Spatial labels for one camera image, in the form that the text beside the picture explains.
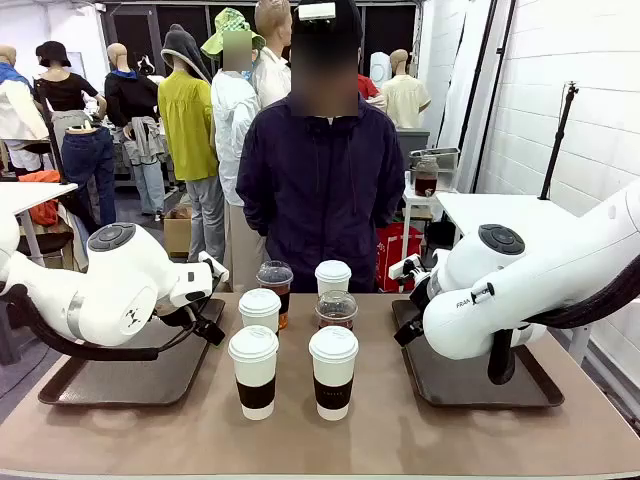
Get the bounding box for clear plastic iced tea cup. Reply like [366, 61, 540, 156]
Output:
[256, 260, 295, 331]
[315, 290, 359, 332]

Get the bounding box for metal bin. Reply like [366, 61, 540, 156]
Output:
[409, 146, 461, 174]

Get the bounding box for large white table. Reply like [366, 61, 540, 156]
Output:
[435, 191, 626, 366]

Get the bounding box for dark brown plastic tray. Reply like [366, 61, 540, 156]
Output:
[38, 298, 226, 407]
[391, 298, 565, 410]

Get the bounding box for bald mannequin in black sweater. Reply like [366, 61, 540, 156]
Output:
[103, 42, 167, 217]

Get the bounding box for black cap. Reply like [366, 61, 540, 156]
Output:
[291, 0, 364, 46]

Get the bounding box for blue jeans mannequin torso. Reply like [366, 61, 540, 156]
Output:
[61, 123, 117, 227]

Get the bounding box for black tripod pole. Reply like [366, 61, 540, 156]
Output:
[538, 81, 581, 201]

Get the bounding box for red shopping bag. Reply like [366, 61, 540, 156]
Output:
[375, 222, 424, 293]

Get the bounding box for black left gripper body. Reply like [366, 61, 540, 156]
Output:
[152, 293, 217, 329]

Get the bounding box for bald mannequin in white shirt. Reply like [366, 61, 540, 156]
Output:
[251, 0, 294, 109]

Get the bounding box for white paper cup black sleeve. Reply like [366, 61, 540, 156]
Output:
[314, 259, 353, 297]
[308, 325, 360, 422]
[238, 288, 283, 336]
[228, 324, 280, 421]

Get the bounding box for cardboard box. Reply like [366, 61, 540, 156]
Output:
[163, 205, 194, 259]

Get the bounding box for mannequin with black hat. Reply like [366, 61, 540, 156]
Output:
[33, 40, 109, 151]

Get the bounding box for glass jar with dark liquid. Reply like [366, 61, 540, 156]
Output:
[414, 155, 440, 198]

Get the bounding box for grey cabinet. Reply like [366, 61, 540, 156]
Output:
[396, 127, 431, 171]

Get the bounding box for small white side table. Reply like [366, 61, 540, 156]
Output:
[401, 171, 459, 251]

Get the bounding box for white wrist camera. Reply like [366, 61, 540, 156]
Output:
[198, 251, 230, 284]
[388, 253, 421, 281]

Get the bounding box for mannequin in blue white jacket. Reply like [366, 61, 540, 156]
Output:
[0, 44, 50, 174]

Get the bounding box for green hat figure white jacket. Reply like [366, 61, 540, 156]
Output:
[200, 7, 267, 294]

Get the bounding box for person in navy jacket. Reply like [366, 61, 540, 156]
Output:
[234, 0, 406, 294]

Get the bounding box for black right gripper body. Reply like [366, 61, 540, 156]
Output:
[407, 271, 436, 315]

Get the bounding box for black light stand pole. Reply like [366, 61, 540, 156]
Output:
[458, 0, 500, 194]

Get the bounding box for white head mounted camera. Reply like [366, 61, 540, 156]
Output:
[297, 2, 337, 23]

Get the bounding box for orange cloth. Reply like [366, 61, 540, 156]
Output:
[18, 170, 62, 227]

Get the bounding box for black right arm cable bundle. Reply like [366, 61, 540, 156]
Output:
[487, 252, 640, 386]

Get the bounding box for white desk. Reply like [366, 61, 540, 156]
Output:
[0, 181, 80, 269]

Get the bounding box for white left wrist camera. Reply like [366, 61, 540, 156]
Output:
[198, 251, 230, 284]

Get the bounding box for mannequin in cream shirt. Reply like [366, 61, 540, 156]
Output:
[381, 48, 432, 129]

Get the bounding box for figure in red shirt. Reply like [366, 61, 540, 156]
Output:
[357, 73, 387, 110]

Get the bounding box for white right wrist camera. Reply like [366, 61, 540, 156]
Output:
[388, 253, 421, 281]

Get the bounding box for grey hooded mannequin yellow shirt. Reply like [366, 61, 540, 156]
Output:
[157, 23, 226, 265]

